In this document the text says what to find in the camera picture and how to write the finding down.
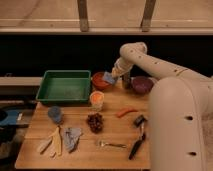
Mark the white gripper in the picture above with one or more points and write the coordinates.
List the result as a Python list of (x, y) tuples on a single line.
[(121, 67)]

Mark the blue sponge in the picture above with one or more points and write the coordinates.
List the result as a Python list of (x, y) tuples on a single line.
[(107, 77)]

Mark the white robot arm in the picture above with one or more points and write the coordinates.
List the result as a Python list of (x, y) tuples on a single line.
[(177, 102)]

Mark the red bowl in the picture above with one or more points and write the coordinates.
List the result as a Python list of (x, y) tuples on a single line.
[(98, 82)]

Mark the purple bowl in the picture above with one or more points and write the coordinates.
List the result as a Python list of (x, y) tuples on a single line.
[(141, 84)]

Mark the dark cylindrical shaker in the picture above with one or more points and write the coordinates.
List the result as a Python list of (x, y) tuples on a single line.
[(126, 80)]

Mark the clear cup with orange content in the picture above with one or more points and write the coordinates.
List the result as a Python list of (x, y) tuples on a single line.
[(97, 100)]

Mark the bunch of red grapes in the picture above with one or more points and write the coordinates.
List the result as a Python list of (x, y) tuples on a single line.
[(95, 122)]

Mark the black dish brush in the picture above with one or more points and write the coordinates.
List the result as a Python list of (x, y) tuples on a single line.
[(140, 124)]

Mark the green plastic tray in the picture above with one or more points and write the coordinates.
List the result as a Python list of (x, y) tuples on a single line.
[(65, 86)]

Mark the silver fork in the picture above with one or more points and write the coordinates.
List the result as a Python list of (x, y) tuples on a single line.
[(103, 143)]

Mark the blue cup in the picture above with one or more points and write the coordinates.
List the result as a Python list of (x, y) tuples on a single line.
[(55, 114)]

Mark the blue object at left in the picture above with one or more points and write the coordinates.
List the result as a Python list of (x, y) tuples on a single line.
[(10, 117)]

